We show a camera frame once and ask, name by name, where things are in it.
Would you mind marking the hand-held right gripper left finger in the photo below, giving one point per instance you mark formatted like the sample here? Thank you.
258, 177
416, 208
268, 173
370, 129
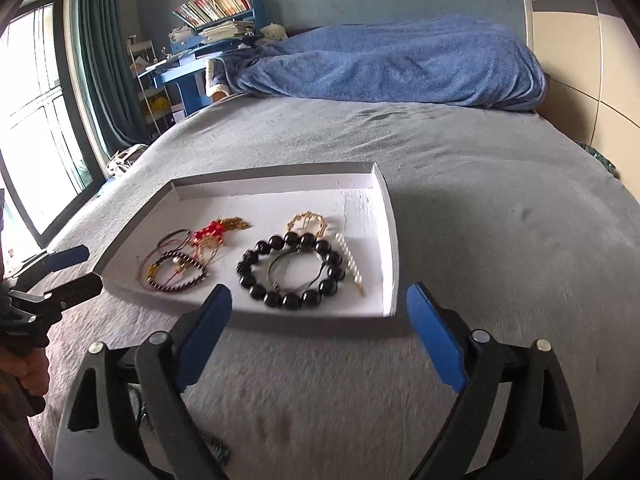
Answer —
205, 340

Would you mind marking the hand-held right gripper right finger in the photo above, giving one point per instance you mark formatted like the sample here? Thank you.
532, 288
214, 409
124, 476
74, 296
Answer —
437, 340

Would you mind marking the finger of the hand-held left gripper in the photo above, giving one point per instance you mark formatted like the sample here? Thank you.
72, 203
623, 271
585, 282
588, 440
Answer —
67, 257
80, 287

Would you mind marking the thin silver bangle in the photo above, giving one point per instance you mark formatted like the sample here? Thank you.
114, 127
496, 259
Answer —
276, 287

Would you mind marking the red bead tassel ornament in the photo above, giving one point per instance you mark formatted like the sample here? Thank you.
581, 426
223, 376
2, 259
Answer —
207, 232

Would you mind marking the pearl hair clip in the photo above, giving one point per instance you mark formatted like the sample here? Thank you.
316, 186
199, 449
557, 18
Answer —
350, 260

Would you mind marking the gold filigree pendant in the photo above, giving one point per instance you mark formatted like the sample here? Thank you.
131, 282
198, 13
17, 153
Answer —
305, 220

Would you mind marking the grey cardboard box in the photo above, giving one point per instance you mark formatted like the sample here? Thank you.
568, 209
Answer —
300, 200

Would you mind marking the person's left hand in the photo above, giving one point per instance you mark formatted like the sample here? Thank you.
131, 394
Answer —
32, 372

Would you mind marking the grey bed blanket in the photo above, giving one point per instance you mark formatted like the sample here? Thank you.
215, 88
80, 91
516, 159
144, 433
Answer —
500, 235

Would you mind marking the glass balcony door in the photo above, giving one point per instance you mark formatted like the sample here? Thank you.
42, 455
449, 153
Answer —
35, 110

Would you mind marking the white shelf rack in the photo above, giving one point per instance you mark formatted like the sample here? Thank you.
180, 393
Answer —
145, 75

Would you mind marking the teal curtain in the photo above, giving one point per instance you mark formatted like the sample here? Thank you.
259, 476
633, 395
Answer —
100, 60

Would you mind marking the blue desk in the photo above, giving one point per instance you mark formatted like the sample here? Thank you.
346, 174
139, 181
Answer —
192, 95

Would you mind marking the teal patterned cloth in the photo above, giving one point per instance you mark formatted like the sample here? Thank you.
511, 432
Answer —
600, 157

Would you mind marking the stack of papers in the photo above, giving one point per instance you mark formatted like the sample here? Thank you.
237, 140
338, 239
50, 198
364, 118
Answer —
225, 30

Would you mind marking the blue fleece blanket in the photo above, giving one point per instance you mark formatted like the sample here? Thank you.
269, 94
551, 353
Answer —
400, 65

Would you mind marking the row of books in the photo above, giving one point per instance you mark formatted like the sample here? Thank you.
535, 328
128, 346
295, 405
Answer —
215, 5

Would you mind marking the white plush toy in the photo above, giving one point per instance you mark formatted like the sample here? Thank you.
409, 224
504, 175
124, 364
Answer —
272, 34

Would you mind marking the cream wardrobe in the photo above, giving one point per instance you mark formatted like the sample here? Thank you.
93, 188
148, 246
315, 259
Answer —
575, 60

